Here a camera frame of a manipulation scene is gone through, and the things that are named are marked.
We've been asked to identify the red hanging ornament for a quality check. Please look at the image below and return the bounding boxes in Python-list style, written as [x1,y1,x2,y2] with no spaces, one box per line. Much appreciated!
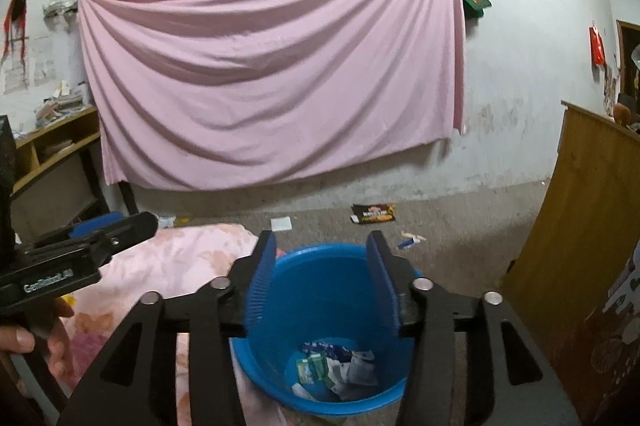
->
[589,23,607,68]

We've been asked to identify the green-white packet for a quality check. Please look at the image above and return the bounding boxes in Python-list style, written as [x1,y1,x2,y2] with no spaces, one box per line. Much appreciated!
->
[295,353,331,384]

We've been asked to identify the wooden shelf desk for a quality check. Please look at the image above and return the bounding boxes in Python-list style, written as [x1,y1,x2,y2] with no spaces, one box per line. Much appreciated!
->
[10,106,141,237]

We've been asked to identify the dark snack wrapper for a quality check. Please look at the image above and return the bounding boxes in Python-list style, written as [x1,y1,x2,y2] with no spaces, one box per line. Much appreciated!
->
[350,203,397,224]

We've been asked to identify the pink hanging wall sheet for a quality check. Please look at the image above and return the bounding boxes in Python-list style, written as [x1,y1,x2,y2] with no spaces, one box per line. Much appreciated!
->
[76,0,467,192]

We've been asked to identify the person's left hand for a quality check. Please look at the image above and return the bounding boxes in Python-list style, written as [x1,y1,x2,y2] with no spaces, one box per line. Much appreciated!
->
[0,296,76,387]

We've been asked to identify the green cap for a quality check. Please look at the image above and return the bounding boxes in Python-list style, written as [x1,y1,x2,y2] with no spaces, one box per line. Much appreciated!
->
[461,0,493,21]

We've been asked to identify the wooden cabinet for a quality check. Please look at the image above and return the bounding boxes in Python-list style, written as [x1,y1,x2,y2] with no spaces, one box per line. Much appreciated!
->
[500,100,640,357]

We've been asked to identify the red ribbons with black hat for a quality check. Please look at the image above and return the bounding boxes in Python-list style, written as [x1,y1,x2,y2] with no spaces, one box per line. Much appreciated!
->
[0,0,30,62]

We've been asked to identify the wooden framed mirror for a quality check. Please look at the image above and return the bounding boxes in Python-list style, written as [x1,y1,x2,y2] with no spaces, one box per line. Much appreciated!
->
[615,20,640,99]

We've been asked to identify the pink floral blanket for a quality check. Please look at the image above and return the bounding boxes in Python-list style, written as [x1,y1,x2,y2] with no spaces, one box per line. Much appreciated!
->
[50,223,286,426]

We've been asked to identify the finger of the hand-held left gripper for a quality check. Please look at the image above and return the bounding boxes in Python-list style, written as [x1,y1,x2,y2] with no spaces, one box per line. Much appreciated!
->
[67,212,158,252]
[17,231,121,268]

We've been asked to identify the white-green packet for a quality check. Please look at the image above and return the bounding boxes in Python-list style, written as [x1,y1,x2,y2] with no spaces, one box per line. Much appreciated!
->
[292,383,321,402]

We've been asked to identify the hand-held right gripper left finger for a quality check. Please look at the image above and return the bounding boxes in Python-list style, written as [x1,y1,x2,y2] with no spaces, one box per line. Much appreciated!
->
[57,230,277,426]

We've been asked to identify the blue plastic bucket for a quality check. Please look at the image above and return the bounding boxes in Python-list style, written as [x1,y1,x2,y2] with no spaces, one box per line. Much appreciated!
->
[229,243,418,417]

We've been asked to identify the pile of papers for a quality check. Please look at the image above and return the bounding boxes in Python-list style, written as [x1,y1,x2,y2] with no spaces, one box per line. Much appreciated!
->
[40,138,76,159]

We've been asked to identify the stack of books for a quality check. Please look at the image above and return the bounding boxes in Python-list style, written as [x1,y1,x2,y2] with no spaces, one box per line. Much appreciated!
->
[35,81,88,127]

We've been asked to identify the blue snack bag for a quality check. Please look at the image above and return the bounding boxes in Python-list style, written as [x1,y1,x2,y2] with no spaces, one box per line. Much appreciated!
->
[300,340,353,359]

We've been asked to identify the brown patterned cloth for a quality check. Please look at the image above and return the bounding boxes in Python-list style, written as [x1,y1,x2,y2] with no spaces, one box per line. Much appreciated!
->
[540,236,640,426]

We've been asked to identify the white wall paper sheet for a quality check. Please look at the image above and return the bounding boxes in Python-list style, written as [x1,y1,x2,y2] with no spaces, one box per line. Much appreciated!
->
[30,37,56,84]
[2,36,31,94]

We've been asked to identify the small white-blue tube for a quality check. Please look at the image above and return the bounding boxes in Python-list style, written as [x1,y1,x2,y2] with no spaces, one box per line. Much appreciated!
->
[397,231,428,251]

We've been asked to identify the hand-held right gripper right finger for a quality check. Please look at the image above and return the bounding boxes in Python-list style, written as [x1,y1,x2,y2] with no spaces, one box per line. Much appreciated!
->
[366,230,581,426]

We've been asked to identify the grey mask packs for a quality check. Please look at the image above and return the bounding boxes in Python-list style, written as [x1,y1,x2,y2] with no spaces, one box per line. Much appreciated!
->
[332,348,381,402]

